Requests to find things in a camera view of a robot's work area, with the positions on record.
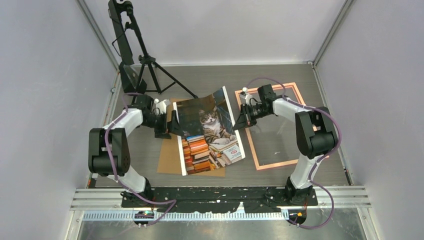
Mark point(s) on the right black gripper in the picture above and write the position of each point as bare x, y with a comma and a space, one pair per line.
243, 121

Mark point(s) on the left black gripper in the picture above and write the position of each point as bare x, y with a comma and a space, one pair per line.
173, 125

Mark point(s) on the brown cardboard backing board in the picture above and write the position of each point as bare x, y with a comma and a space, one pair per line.
169, 160

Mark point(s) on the clear acrylic sheet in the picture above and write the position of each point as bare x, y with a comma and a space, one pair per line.
274, 139

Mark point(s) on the cat photo print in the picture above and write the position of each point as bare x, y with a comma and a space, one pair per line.
208, 141

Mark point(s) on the pink wooden picture frame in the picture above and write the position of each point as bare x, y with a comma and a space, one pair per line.
275, 164

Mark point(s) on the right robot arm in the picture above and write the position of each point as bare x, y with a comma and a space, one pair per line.
315, 129

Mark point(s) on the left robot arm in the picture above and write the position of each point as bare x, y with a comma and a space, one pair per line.
108, 148

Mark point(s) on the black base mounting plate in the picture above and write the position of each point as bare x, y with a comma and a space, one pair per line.
216, 200

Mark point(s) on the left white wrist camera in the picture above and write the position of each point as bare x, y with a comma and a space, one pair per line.
160, 107

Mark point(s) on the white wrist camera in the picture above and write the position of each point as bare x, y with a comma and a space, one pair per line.
160, 107
246, 96

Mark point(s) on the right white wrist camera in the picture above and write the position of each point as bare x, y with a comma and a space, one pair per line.
246, 96

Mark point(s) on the black camera tripod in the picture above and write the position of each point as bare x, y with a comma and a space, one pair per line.
147, 60

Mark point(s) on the aluminium rail front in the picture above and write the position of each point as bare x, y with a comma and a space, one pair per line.
105, 204

